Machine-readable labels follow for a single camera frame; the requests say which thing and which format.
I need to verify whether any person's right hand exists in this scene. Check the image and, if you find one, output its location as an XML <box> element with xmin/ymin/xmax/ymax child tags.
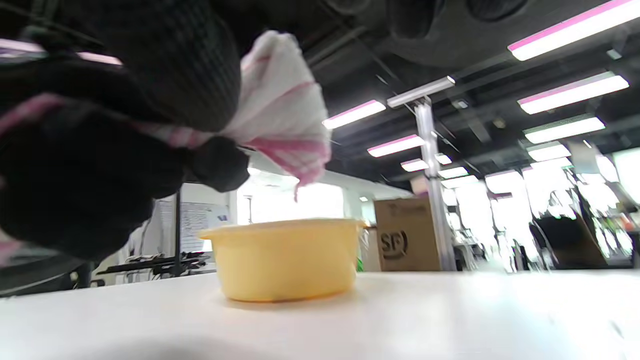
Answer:
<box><xmin>0</xmin><ymin>0</ymin><xmax>244</xmax><ymax>134</ymax></box>

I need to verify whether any person's left hand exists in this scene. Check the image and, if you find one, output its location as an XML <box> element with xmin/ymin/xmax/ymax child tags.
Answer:
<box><xmin>0</xmin><ymin>105</ymin><xmax>251</xmax><ymax>262</ymax></box>

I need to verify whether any pink-trimmed white dish cloth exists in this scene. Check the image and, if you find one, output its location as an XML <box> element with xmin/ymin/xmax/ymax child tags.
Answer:
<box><xmin>0</xmin><ymin>30</ymin><xmax>332</xmax><ymax>266</ymax></box>

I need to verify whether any yellow plastic basin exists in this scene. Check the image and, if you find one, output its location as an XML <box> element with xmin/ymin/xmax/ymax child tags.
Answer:
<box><xmin>198</xmin><ymin>218</ymin><xmax>368</xmax><ymax>303</ymax></box>

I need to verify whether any brown cardboard box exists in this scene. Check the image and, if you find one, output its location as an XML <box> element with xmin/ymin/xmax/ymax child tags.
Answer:
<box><xmin>374</xmin><ymin>197</ymin><xmax>444</xmax><ymax>272</ymax></box>

